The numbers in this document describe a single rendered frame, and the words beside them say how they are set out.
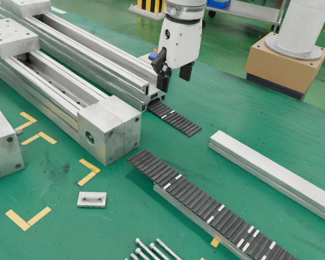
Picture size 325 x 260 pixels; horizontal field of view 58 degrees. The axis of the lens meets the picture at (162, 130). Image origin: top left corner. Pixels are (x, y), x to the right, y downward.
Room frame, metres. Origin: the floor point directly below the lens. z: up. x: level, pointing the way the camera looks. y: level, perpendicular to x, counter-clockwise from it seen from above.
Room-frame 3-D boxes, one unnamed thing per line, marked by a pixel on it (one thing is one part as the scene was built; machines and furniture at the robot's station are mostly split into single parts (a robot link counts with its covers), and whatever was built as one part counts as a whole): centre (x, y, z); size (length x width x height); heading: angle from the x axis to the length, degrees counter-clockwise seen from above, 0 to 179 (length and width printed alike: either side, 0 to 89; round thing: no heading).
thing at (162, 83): (0.59, 0.02, 0.91); 0.03 x 0.03 x 0.07; 52
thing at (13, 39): (0.76, 0.47, 0.87); 0.16 x 0.11 x 0.07; 52
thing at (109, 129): (0.50, 0.11, 0.83); 0.12 x 0.09 x 0.10; 142
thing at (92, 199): (0.33, 0.11, 0.78); 0.05 x 0.03 x 0.01; 97
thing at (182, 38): (0.63, -0.01, 1.00); 0.10 x 0.07 x 0.11; 142
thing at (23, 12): (1.06, 0.55, 0.87); 0.16 x 0.11 x 0.07; 52
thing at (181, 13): (0.63, -0.01, 1.06); 0.09 x 0.08 x 0.03; 142
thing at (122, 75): (0.91, 0.35, 0.82); 0.80 x 0.10 x 0.09; 52
